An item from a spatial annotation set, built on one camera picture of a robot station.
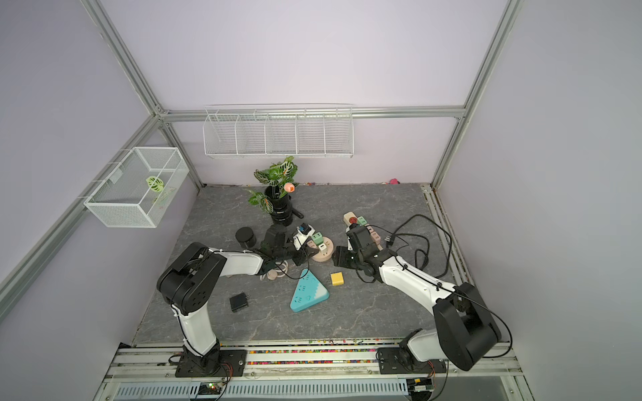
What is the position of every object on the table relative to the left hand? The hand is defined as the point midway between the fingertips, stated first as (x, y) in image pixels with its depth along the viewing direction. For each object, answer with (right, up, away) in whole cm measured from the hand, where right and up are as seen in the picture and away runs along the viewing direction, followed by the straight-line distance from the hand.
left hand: (313, 248), depth 94 cm
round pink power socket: (+5, -2, -1) cm, 5 cm away
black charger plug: (-25, -17, -9) cm, 32 cm away
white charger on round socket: (+4, +1, -3) cm, 5 cm away
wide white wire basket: (-14, +46, +5) cm, 49 cm away
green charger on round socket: (+2, +4, 0) cm, 4 cm away
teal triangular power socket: (-1, -14, -10) cm, 17 cm away
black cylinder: (-27, +4, +3) cm, 27 cm away
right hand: (+9, -1, -7) cm, 12 cm away
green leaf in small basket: (-51, +23, -13) cm, 57 cm away
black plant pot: (-13, +17, +3) cm, 21 cm away
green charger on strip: (+19, +10, +5) cm, 22 cm away
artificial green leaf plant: (-11, +27, -7) cm, 30 cm away
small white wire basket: (-57, +21, -12) cm, 62 cm away
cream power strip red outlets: (+15, +11, +11) cm, 22 cm away
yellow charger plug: (+9, -10, -5) cm, 15 cm away
